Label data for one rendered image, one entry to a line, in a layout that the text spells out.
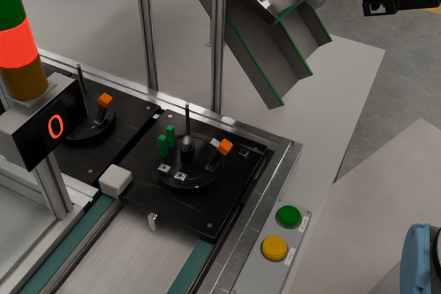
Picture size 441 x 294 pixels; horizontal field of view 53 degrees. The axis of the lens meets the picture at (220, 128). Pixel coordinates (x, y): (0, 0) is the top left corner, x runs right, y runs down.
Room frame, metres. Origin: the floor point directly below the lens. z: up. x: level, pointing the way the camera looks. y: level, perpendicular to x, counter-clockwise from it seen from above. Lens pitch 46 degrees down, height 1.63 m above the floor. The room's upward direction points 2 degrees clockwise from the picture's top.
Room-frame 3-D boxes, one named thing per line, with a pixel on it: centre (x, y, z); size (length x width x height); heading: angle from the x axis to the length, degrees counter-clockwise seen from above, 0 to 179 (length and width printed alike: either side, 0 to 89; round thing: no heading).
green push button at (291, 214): (0.44, -0.13, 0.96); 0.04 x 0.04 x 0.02
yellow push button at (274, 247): (0.38, -0.10, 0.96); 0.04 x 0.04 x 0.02
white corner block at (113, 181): (0.50, 0.19, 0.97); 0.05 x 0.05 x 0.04; 65
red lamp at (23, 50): (0.42, 0.25, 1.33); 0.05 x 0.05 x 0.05
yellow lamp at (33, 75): (0.42, 0.25, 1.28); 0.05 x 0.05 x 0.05
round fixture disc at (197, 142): (0.55, 0.06, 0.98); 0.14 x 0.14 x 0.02
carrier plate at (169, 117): (0.55, 0.06, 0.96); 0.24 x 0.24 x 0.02; 65
